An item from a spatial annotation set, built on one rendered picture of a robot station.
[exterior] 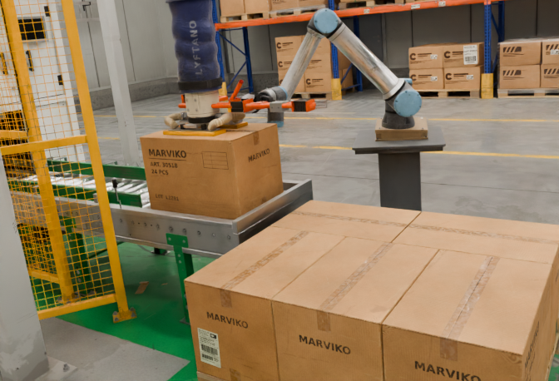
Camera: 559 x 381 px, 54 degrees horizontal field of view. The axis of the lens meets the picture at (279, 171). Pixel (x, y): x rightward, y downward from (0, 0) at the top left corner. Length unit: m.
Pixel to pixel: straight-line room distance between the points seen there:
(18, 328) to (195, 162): 1.06
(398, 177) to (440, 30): 8.01
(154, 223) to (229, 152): 0.57
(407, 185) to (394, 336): 1.63
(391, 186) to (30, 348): 2.03
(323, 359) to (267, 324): 0.23
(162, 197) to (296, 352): 1.31
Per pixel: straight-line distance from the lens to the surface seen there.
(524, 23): 10.78
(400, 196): 3.29
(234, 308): 2.06
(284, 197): 2.82
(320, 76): 10.69
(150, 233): 2.92
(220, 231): 2.59
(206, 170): 2.71
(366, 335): 1.81
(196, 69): 2.78
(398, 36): 11.38
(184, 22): 2.79
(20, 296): 2.69
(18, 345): 2.75
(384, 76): 2.99
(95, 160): 2.90
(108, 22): 5.72
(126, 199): 3.14
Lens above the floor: 1.44
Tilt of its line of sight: 15 degrees down
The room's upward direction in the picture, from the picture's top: 6 degrees counter-clockwise
